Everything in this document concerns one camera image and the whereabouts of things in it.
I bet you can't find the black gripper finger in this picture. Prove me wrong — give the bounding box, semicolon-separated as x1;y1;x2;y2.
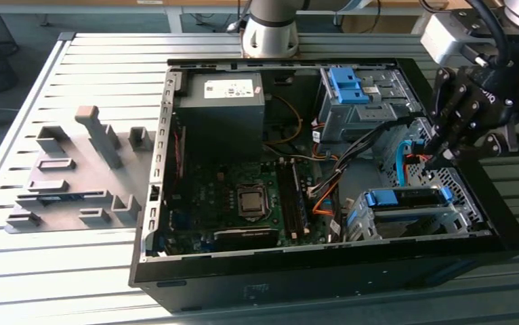
438;123;519;162
424;66;484;170

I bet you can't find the red orange power wire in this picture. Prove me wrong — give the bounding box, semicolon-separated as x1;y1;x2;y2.
402;148;432;186

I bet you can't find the hard disk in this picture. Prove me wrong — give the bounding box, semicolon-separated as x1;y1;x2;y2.
347;186;454;234

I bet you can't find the silver disk bay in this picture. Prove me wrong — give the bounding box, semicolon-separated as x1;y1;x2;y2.
343;184;490;243

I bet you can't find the silver optical drive cage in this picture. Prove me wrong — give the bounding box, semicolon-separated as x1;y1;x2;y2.
316;66;423;145

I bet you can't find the blue plastic drive latch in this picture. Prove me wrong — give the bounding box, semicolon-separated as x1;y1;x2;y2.
330;67;372;105

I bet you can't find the black RAM stick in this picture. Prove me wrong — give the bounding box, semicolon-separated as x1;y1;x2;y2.
276;158;300;240
288;158;311;236

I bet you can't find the grey power supply unit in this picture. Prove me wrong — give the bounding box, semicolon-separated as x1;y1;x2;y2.
172;72;268;158

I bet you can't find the CPU socket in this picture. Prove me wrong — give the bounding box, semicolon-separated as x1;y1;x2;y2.
235;183;271;217

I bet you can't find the black graphics card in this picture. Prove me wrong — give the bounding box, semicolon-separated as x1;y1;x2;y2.
212;225;282;252

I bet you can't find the green motherboard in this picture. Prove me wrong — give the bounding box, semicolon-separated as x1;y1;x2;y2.
164;158;332;255

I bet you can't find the black PC case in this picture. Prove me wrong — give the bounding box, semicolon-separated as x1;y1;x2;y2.
127;57;519;314

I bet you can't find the grey parts rack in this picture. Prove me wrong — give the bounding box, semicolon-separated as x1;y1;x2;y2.
4;104;159;235

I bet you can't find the blue labelled RAM stick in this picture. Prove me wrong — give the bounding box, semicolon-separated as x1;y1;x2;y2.
37;192;87;205

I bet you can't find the blue flat data wire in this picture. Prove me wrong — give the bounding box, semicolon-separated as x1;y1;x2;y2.
394;137;423;188

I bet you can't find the black camera cable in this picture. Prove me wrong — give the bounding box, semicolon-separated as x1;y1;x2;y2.
467;0;516;68

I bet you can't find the black cable bundle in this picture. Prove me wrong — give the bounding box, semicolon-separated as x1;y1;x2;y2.
330;116;416;177

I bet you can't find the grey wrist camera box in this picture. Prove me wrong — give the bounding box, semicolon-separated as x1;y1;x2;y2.
419;12;503;65

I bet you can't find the thin orange wire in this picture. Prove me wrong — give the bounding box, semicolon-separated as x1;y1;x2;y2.
263;94;304;147

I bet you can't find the orange black wire bundle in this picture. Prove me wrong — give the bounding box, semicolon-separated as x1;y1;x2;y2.
307;167;350;217

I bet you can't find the red flat cable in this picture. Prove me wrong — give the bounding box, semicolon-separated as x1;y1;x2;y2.
172;127;187;179

